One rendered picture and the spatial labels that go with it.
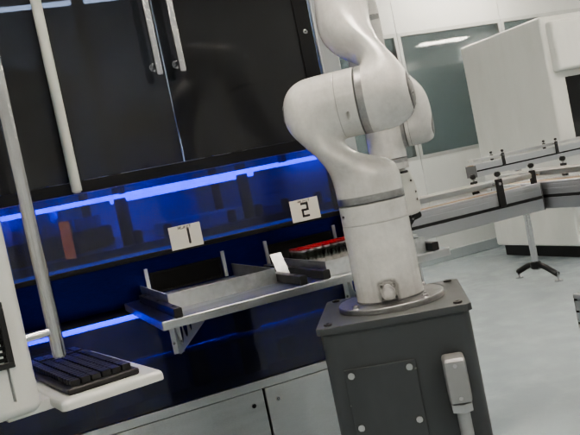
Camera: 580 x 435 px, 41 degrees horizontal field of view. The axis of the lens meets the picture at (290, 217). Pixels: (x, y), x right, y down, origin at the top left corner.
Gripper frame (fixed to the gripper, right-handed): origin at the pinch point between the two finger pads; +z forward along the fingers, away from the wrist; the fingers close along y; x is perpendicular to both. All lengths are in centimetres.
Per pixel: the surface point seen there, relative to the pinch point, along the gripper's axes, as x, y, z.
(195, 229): -39, 38, -11
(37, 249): 12, 80, -16
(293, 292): 1.0, 29.8, 5.3
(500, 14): -500, -431, -137
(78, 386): 10, 78, 11
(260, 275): -13.0, 31.9, 1.8
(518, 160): -308, -273, 3
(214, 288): -13.0, 43.2, 2.1
